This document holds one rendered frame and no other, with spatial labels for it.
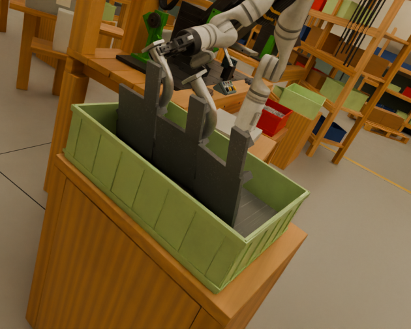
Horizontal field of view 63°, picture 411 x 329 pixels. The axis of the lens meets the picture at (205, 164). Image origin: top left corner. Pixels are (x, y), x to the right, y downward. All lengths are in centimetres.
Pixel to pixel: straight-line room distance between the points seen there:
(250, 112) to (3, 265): 130
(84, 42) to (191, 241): 123
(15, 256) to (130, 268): 98
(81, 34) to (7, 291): 119
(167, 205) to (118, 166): 18
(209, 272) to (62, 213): 54
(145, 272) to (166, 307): 10
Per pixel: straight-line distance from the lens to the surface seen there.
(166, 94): 94
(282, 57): 137
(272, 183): 109
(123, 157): 87
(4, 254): 186
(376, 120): 872
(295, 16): 125
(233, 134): 70
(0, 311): 167
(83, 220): 105
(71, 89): 186
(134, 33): 206
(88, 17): 175
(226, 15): 116
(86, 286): 116
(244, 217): 99
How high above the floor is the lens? 136
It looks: 26 degrees down
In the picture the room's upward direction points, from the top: 23 degrees clockwise
